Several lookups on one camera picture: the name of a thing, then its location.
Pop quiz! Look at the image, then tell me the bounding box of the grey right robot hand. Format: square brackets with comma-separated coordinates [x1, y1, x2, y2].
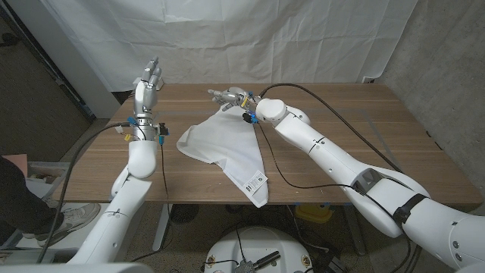
[208, 86, 261, 113]

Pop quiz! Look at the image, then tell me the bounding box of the grey sneaker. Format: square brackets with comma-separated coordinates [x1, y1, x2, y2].
[22, 202, 102, 248]

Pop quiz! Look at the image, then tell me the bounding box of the grey metal connector block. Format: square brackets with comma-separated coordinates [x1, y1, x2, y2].
[234, 260, 257, 273]

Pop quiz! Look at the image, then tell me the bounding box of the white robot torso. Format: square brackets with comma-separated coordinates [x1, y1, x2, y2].
[203, 226, 314, 273]

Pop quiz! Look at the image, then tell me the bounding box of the black tool on torso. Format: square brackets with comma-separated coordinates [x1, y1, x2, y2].
[253, 250, 282, 271]

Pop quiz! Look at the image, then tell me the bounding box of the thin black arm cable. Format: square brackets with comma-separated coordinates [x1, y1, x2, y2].
[128, 142, 171, 263]
[256, 123, 414, 273]

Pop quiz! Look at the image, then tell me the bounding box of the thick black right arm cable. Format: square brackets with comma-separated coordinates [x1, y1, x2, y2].
[258, 83, 405, 174]

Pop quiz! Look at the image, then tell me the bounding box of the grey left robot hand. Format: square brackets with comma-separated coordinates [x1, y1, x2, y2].
[132, 56, 163, 128]

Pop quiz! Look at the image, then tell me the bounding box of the white power strip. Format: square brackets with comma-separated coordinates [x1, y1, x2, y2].
[132, 77, 164, 92]

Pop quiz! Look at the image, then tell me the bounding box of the white cloth napkin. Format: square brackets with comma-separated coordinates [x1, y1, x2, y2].
[176, 104, 270, 209]

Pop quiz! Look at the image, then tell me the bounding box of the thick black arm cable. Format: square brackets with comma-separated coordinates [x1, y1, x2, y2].
[258, 83, 405, 174]
[36, 121, 132, 265]

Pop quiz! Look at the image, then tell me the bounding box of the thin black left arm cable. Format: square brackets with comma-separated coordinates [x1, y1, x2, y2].
[128, 142, 171, 263]

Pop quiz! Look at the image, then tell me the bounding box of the person in black clothes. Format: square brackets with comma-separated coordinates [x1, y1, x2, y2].
[0, 155, 65, 236]

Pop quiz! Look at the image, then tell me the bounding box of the grey table leg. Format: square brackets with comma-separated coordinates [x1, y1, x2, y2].
[343, 212, 367, 256]

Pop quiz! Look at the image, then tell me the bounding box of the white wrinkled backdrop sheet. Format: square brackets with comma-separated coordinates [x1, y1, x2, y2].
[39, 0, 418, 93]

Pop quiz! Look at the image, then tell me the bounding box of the pink flat object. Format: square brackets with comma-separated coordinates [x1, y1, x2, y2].
[0, 153, 29, 177]

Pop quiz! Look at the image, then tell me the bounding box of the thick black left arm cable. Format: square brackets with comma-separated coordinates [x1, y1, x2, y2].
[36, 121, 132, 265]

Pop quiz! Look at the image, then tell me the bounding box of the black round floor fan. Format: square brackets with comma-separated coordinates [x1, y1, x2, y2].
[170, 203, 200, 224]

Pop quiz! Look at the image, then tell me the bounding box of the white storage bin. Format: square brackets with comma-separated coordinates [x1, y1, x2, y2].
[26, 162, 75, 198]

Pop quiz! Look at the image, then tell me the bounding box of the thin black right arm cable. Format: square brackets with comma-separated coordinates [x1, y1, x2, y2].
[256, 123, 414, 273]

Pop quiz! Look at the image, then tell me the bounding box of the yellow object under table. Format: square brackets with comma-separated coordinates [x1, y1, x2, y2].
[295, 204, 334, 224]

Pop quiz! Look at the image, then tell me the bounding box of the white table leg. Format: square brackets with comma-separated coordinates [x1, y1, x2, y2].
[152, 203, 174, 253]

